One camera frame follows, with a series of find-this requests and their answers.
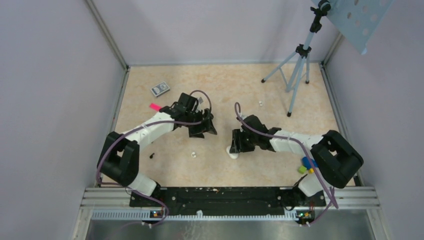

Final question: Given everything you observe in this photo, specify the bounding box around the grey playing card box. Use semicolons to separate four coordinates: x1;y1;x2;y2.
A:
150;81;170;98

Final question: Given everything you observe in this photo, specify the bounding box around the white earbud charging case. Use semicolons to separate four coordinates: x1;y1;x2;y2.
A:
225;145;239;160

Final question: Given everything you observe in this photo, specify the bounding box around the pink rectangular block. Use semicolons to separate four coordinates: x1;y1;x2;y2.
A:
149;103;162;112

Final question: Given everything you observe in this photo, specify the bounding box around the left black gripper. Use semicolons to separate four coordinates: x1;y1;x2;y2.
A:
184;108;217;139

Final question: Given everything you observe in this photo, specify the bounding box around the perforated grey metal plate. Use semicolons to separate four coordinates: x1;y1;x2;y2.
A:
312;0;393;55

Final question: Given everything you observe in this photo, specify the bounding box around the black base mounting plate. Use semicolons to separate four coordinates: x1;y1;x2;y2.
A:
129;186;326;217

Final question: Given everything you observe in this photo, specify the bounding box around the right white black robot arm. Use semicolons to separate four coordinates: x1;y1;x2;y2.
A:
226;115;364;206

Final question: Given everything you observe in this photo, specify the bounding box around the white cable duct rail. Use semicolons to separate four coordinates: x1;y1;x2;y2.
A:
91;209;299;222

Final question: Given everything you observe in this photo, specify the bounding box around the grey camera tripod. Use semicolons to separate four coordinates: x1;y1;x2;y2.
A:
260;0;332;117

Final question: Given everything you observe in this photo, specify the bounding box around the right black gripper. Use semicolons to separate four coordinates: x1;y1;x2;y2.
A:
230;128;258;154

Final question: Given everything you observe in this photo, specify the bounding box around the green cube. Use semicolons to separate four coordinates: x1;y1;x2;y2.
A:
297;165;308;175

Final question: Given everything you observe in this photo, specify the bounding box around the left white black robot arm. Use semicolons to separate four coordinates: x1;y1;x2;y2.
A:
95;93;217;207

